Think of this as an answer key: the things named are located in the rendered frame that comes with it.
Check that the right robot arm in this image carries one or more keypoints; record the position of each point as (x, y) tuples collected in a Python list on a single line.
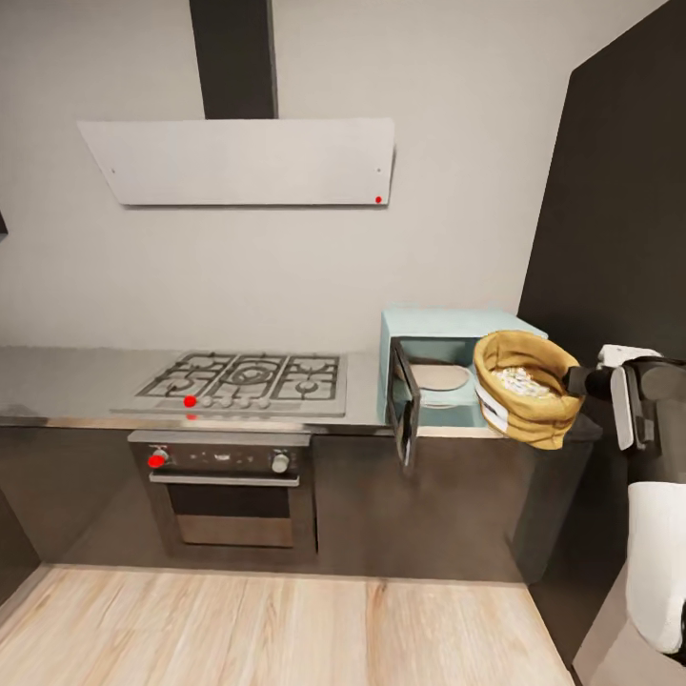
[(648, 393)]

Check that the microwave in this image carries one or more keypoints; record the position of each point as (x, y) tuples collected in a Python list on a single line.
[(429, 355)]

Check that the oven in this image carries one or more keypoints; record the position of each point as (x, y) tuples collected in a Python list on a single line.
[(246, 496)]

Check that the fridge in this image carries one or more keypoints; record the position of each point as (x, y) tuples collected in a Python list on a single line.
[(608, 266)]

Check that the popcorn bag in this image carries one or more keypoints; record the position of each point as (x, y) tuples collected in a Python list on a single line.
[(540, 421)]

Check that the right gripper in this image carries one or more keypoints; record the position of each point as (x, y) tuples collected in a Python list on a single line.
[(586, 381)]

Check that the range hood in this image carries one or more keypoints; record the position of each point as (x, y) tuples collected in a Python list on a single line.
[(242, 152)]

